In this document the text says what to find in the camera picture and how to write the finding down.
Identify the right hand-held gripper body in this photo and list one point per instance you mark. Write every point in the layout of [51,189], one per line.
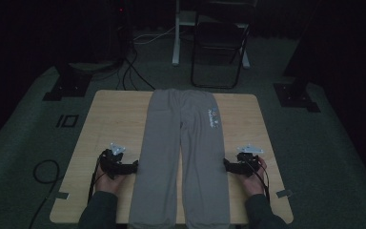
[246,163]

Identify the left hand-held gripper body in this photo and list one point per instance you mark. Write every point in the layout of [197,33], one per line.
[111,162]

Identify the grey sweatpants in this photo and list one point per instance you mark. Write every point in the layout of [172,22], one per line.
[168,152]

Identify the person's left hand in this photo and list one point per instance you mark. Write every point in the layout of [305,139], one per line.
[108,183]

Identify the person's right hand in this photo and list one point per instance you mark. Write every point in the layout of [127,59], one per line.
[253,184]

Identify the grey round stand base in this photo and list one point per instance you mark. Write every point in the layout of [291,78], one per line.
[92,66]

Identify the black folding chair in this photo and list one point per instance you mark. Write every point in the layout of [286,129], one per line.
[217,41]

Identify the black stand base plate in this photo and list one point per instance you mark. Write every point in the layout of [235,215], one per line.
[294,95]
[70,87]

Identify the white metal stand frame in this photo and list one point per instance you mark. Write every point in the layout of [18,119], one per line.
[176,38]

